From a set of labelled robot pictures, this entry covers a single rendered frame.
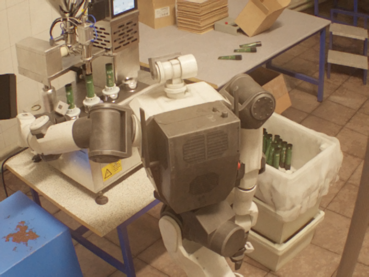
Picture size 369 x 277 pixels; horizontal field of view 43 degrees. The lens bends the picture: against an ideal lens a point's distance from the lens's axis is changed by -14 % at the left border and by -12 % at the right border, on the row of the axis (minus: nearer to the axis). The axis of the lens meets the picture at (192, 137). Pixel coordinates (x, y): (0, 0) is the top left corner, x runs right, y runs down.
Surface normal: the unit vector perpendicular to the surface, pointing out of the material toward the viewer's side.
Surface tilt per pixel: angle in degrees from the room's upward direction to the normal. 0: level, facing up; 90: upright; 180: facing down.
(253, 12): 90
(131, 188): 0
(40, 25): 90
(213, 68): 0
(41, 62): 90
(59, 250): 90
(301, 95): 0
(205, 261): 51
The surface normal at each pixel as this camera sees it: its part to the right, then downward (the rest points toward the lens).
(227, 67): -0.04, -0.85
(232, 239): 0.73, 0.33
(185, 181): 0.37, 0.67
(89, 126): -0.49, -0.19
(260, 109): 0.38, 0.46
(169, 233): -0.69, 0.40
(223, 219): 0.48, -0.37
